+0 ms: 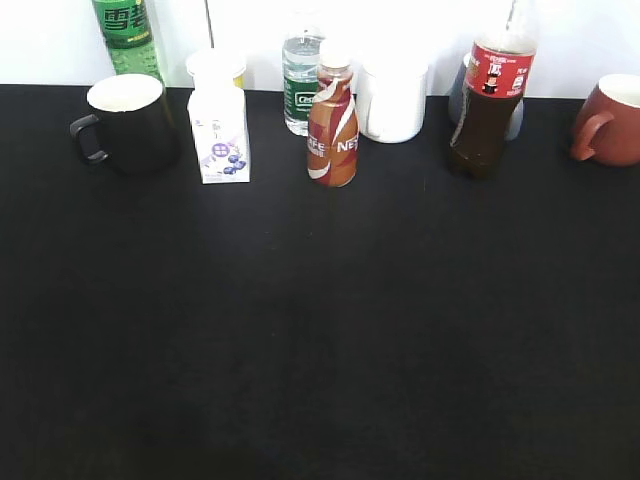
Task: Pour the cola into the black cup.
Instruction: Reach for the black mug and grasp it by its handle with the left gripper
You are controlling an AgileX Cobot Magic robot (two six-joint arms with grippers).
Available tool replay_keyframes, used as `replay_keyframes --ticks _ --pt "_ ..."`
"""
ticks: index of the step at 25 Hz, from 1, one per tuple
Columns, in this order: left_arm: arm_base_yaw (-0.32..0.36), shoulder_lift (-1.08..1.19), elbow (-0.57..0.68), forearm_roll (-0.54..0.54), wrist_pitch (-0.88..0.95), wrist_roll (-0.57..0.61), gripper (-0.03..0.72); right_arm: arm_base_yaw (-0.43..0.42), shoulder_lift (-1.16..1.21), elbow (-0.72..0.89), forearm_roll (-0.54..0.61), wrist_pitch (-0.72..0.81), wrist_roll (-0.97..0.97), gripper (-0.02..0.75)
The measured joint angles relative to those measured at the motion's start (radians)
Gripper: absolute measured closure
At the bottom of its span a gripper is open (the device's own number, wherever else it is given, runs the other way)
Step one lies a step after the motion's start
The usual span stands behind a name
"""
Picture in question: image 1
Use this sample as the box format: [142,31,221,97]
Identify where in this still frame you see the black mug white inside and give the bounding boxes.
[69,73,181,175]

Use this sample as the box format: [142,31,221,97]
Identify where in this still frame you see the cola bottle red label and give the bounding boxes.
[449,1,538,178]

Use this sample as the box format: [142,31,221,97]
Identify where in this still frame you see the white yellow cup behind carton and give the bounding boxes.
[185,48,246,88]

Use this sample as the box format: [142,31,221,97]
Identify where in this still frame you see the green sprite bottle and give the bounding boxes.
[92,0,164,83]

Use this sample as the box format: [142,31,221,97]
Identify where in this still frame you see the brown nescafe coffee bottle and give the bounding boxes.
[307,38,359,187]

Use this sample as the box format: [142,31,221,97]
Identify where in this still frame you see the white blueberry yogurt carton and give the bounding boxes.
[187,73,251,185]

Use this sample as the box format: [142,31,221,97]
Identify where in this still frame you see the clear water bottle green label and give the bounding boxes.
[281,5,325,137]

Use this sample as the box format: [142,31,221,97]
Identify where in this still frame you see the red mug white inside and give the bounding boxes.
[570,74,639,167]

